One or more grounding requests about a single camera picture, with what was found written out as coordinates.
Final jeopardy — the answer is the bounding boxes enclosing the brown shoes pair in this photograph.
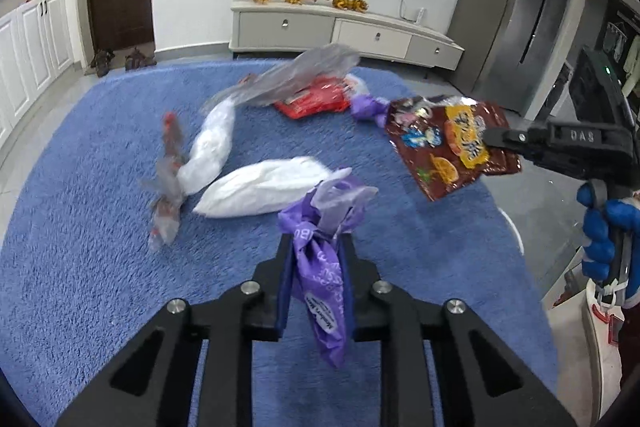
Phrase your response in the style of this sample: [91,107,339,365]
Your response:
[90,48,116,76]
[124,47,157,72]

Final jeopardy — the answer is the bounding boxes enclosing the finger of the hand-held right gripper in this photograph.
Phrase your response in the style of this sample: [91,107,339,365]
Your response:
[481,126,553,165]

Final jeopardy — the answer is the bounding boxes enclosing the twisted white plastic bag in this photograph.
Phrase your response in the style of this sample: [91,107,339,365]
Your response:
[177,99,236,196]

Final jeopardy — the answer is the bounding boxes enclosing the red snack packet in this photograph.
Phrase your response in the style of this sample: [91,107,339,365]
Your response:
[274,76,358,120]

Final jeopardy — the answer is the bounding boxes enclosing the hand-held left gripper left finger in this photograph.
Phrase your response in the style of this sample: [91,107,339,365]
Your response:
[55,232,296,427]

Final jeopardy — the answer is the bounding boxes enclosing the clear grey plastic bag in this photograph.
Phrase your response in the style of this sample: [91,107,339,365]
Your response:
[200,43,360,115]

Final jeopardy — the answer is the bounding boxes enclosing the purple snack wrapper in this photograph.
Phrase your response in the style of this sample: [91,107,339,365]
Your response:
[277,167,380,370]

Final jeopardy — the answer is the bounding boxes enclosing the clear wrapper with red print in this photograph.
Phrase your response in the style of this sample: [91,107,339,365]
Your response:
[140,112,188,253]

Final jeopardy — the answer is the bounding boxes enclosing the flat white plastic bag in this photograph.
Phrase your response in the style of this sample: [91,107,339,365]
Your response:
[192,157,332,219]

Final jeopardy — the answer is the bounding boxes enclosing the small purple wrapper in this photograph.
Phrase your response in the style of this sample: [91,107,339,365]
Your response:
[350,93,390,128]

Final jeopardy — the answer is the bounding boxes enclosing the white cabinet unit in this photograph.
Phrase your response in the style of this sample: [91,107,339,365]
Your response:
[0,0,76,148]

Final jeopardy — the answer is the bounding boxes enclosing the blue rug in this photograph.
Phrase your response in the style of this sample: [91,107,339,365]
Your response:
[0,59,561,427]

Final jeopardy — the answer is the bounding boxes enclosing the white plastic container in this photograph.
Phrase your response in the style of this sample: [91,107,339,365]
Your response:
[545,257,623,408]

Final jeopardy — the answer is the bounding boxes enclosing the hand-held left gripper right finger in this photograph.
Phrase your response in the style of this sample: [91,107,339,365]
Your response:
[337,234,586,427]

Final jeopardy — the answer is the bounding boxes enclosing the white television cabinet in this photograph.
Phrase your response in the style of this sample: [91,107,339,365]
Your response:
[229,2,466,70]

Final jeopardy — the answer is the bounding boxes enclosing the person's right hand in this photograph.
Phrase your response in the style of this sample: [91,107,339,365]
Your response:
[576,183,640,308]

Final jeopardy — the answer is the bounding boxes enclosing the white round bin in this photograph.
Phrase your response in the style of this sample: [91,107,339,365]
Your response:
[497,206,583,308]

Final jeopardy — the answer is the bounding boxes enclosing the grey refrigerator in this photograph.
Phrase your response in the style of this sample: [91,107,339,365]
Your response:
[447,0,573,115]

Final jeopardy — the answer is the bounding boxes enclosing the brown snack packet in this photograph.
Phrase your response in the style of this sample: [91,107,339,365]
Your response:
[385,96,523,202]

